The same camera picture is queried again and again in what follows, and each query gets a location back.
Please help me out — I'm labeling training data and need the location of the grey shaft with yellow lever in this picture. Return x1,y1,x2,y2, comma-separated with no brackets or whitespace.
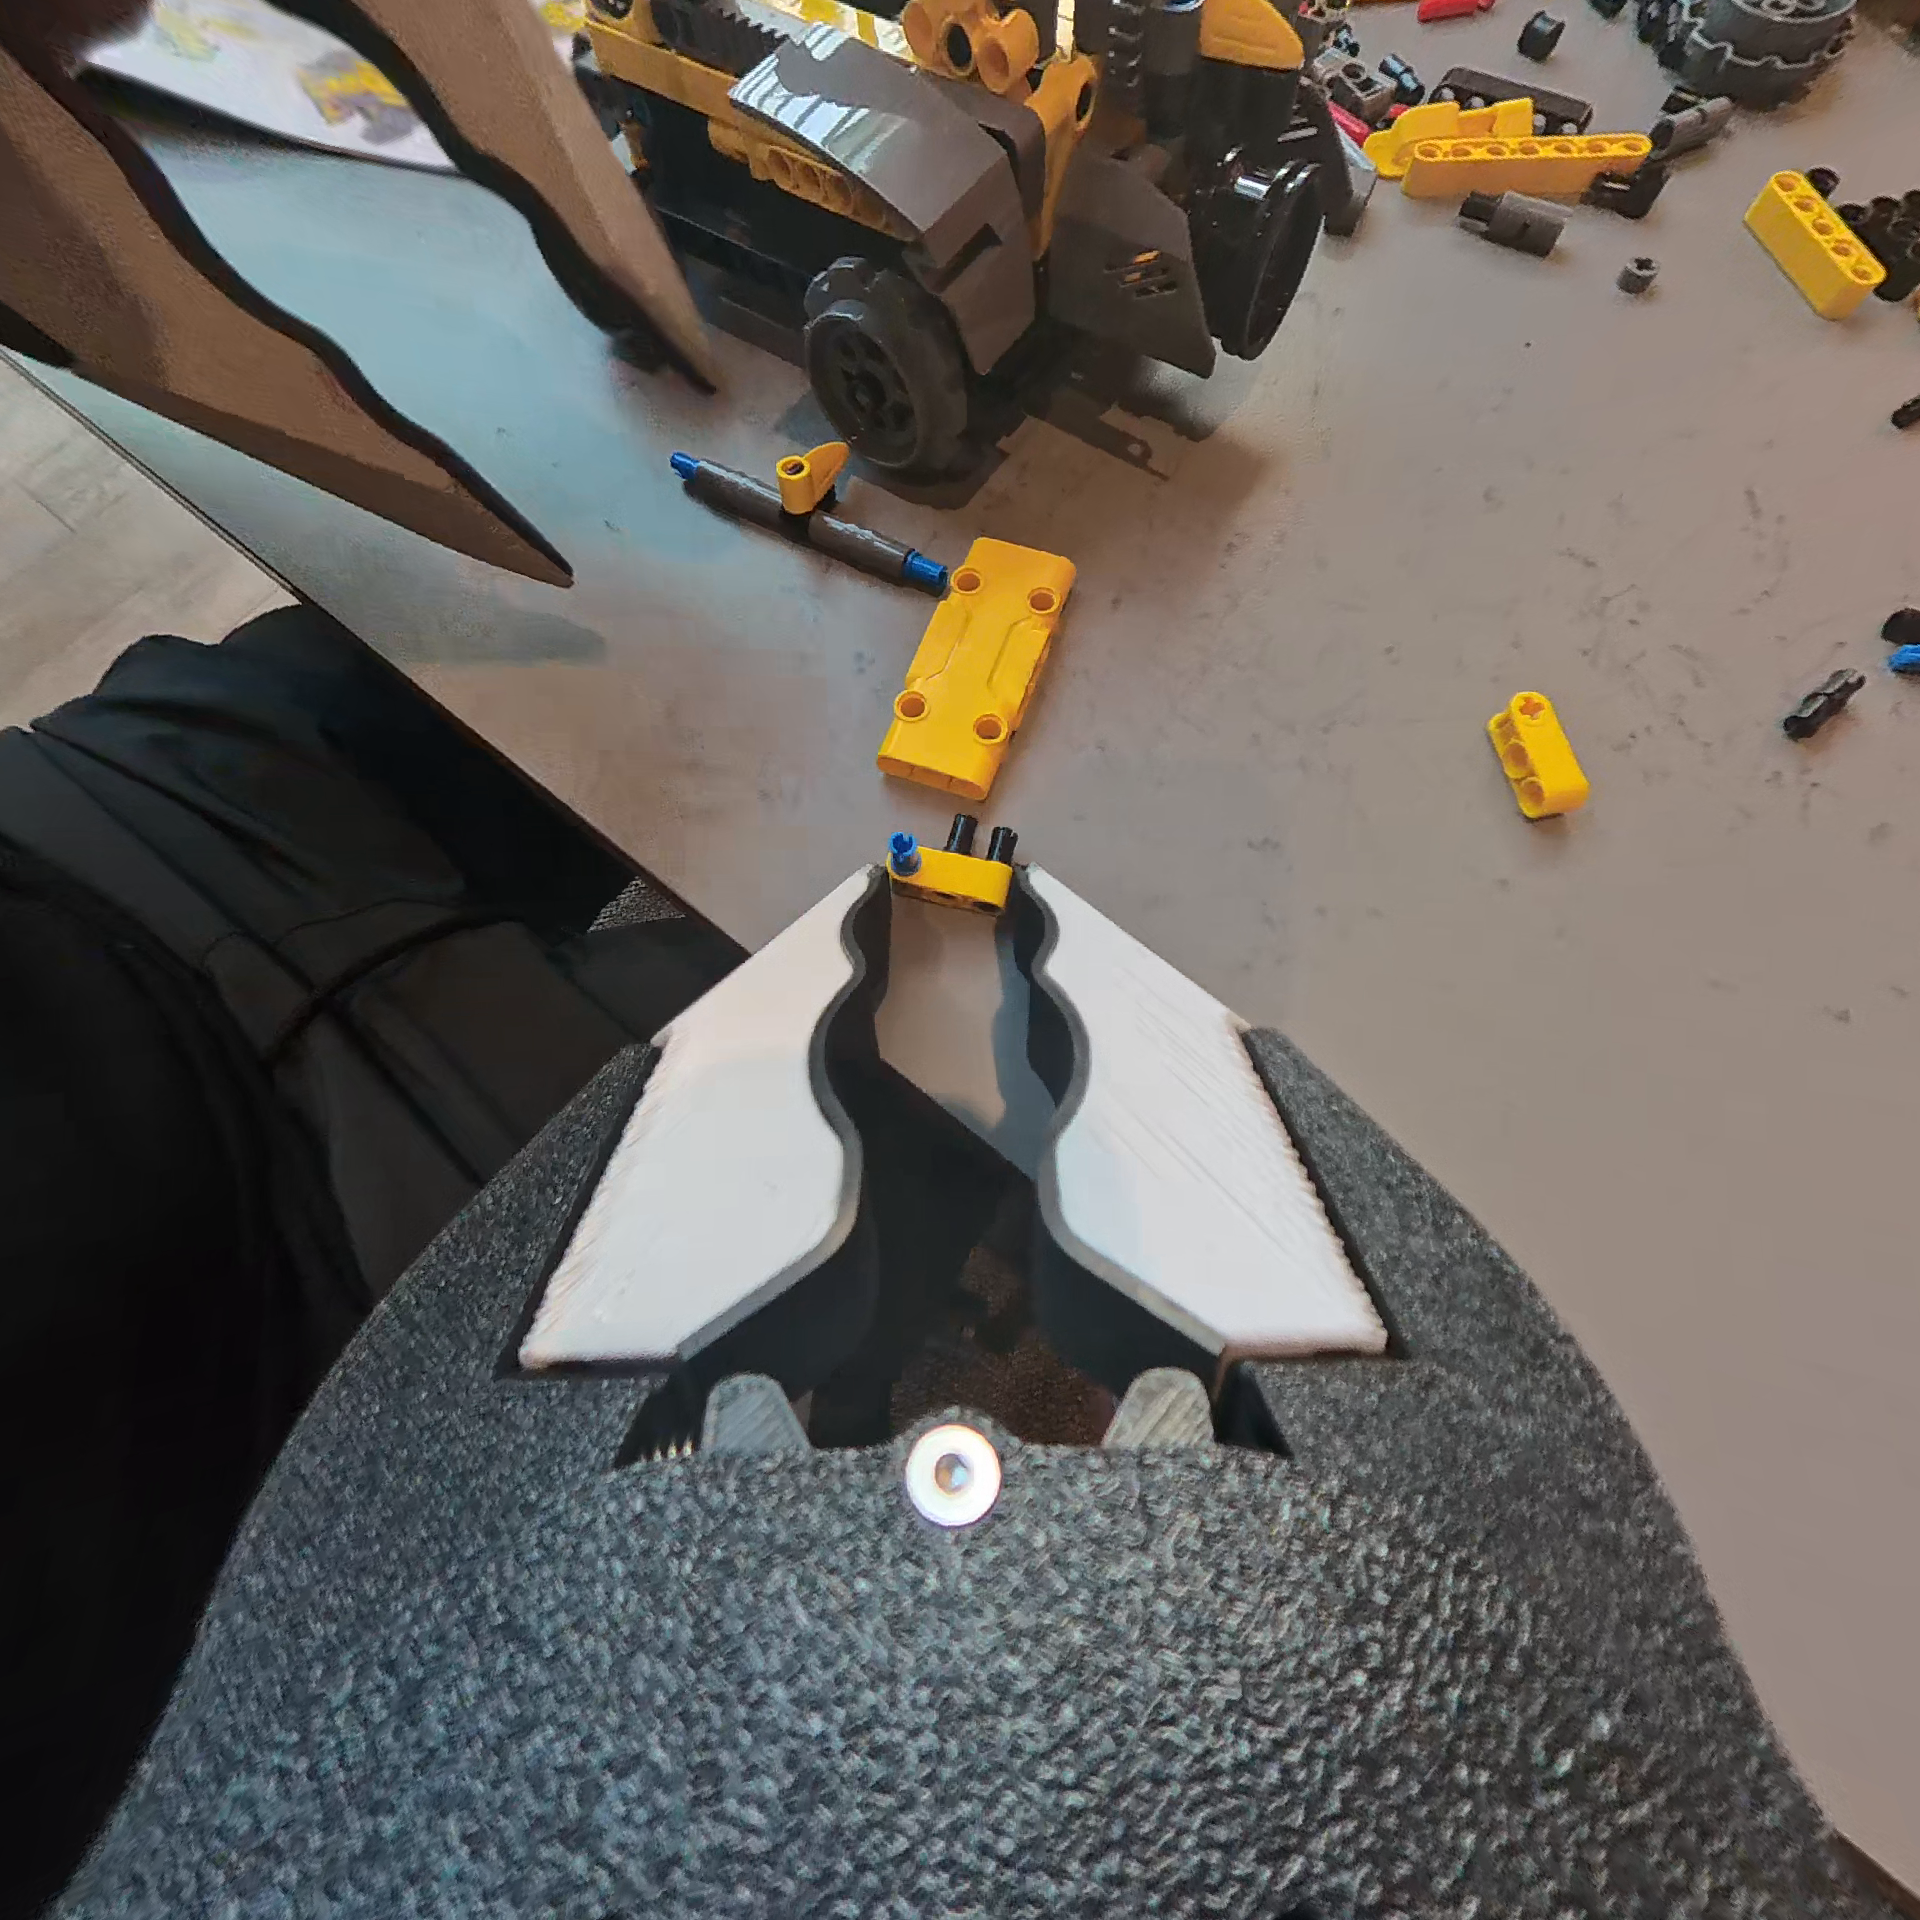
670,438,950,589

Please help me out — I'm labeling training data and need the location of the yellow rectangular building panel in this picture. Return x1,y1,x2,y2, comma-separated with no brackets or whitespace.
876,534,1079,798

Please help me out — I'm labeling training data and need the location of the short yellow beam with pins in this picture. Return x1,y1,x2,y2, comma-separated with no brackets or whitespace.
885,813,1024,912

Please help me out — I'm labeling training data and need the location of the yellow thick holed beam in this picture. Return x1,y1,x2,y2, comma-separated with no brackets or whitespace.
1742,166,1891,320

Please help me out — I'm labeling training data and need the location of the black connector piece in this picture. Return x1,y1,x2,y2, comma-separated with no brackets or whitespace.
1837,191,1920,308

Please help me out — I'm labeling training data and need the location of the dark grey holed beam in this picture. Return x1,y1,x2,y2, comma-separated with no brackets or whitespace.
1424,66,1596,140

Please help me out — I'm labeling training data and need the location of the yellow grey toy vehicle model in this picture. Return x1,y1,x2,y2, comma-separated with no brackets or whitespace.
574,0,1384,492

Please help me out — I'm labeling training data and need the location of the yellow long thin beam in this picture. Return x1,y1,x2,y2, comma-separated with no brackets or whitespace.
1400,133,1655,200

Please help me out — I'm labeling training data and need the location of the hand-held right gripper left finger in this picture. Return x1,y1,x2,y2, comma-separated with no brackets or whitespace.
516,863,894,1389

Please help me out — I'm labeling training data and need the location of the grey toothed wheel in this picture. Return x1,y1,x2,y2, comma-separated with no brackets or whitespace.
1677,0,1865,110

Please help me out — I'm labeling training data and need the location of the yellow two-hole connector block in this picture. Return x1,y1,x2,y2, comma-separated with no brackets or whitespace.
1485,687,1592,822

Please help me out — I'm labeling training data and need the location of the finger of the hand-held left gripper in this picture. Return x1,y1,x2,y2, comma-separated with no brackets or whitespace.
320,0,723,397
0,41,579,591

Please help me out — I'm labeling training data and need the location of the instruction booklet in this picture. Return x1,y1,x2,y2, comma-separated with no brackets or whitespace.
83,0,460,169

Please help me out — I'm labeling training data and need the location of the yellow bent beam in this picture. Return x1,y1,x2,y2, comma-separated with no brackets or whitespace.
1363,95,1536,178

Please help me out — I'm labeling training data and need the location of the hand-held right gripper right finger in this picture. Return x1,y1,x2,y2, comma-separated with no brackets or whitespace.
1015,863,1391,1377

